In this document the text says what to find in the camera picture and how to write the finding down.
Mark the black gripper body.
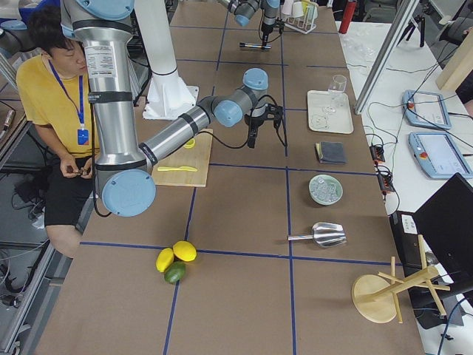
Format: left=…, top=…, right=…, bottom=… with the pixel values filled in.
left=249, top=105, right=267, bottom=128
left=261, top=15, right=276, bottom=36

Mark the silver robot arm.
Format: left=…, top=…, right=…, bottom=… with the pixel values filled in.
left=61, top=1, right=268, bottom=217
left=217, top=0, right=284, bottom=50

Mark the yellow lemon slice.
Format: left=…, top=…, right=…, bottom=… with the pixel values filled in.
left=184, top=138, right=196, bottom=149

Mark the yellow lemon upper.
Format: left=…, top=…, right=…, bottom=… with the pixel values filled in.
left=172, top=240, right=197, bottom=262

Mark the yellow lemon left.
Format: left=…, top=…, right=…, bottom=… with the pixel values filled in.
left=155, top=248, right=174, bottom=273

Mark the wooden cup tree stand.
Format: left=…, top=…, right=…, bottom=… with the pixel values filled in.
left=351, top=234, right=450, bottom=323

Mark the bamboo cutting board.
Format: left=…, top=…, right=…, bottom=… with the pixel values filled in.
left=152, top=129, right=213, bottom=187

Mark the cream bear tray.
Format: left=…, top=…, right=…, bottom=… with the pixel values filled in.
left=307, top=90, right=354, bottom=135

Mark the yellow plastic knife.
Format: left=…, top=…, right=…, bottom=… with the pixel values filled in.
left=156, top=166, right=198, bottom=172

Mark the grey folded cloth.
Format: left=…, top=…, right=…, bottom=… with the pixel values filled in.
left=315, top=141, right=347, bottom=164

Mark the clear wine glass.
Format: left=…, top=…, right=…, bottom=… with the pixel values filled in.
left=324, top=74, right=347, bottom=114

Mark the red bottle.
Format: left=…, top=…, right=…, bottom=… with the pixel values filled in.
left=338, top=0, right=357, bottom=34

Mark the green bowl of ice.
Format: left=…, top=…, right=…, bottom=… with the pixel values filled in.
left=308, top=175, right=343, bottom=206

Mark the steel ice scoop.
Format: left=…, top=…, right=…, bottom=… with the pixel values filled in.
left=287, top=222, right=347, bottom=248

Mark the green lime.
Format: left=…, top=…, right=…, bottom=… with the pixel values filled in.
left=164, top=261, right=186, bottom=284

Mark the far blue teach pendant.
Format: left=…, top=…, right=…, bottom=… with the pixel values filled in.
left=401, top=89, right=452, bottom=129

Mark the blue teach pendant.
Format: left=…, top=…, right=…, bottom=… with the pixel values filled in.
left=401, top=89, right=452, bottom=129
left=408, top=132, right=472, bottom=180

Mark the near blue teach pendant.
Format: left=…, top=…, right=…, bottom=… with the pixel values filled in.
left=408, top=132, right=472, bottom=180

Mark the person in yellow shirt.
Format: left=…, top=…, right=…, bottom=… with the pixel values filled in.
left=16, top=5, right=100, bottom=258

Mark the black laptop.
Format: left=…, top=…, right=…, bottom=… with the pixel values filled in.
left=389, top=173, right=472, bottom=326

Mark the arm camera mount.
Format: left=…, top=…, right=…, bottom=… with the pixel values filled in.
left=273, top=18, right=285, bottom=34

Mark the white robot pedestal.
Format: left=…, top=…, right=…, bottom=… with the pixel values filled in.
left=134, top=0, right=199, bottom=121

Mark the aluminium frame post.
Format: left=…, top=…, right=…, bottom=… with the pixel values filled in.
left=354, top=0, right=420, bottom=115

